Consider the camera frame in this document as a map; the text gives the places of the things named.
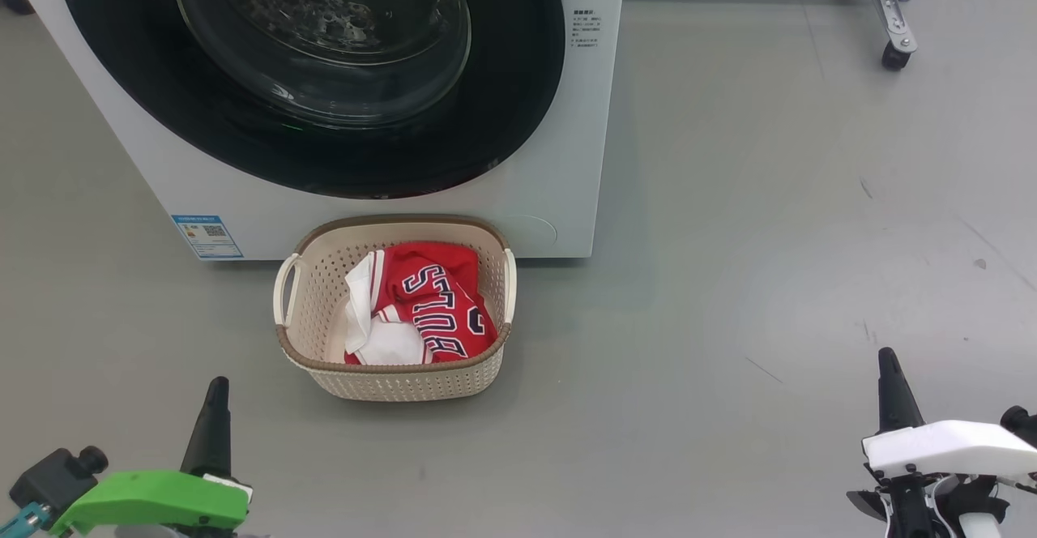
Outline cream perforated laundry basket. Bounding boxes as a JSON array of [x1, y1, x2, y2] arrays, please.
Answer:
[[273, 214, 518, 403]]

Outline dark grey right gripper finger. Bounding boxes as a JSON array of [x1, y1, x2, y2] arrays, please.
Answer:
[[877, 348, 926, 435]]

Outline black text instruction label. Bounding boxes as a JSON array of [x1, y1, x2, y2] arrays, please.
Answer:
[[571, 8, 602, 49]]

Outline silver metal frame leg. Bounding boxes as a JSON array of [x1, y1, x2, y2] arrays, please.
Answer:
[[868, 0, 924, 53]]

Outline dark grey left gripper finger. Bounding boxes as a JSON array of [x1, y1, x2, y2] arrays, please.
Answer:
[[180, 376, 233, 478]]

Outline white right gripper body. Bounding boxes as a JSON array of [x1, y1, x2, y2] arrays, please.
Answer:
[[847, 419, 1037, 538]]

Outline blue energy label sticker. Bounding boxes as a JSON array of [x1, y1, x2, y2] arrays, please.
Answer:
[[172, 214, 244, 261]]

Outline white front-load washing machine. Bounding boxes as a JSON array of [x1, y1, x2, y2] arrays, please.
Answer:
[[0, 0, 629, 262]]

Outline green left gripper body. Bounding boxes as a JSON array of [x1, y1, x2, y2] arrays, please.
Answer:
[[49, 469, 254, 538]]

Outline left camera cable teal plug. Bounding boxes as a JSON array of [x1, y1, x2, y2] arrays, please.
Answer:
[[0, 502, 49, 538]]

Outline white garment with red trim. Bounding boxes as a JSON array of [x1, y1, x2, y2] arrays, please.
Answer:
[[344, 250, 434, 366]]

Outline round drain filter cover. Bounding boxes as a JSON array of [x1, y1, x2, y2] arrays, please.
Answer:
[[506, 214, 558, 251]]

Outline red Bulls basketball jersey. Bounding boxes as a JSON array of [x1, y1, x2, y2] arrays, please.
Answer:
[[344, 241, 499, 365]]

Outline round black glass washer door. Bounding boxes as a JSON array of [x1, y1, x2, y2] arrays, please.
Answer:
[[53, 0, 566, 200]]

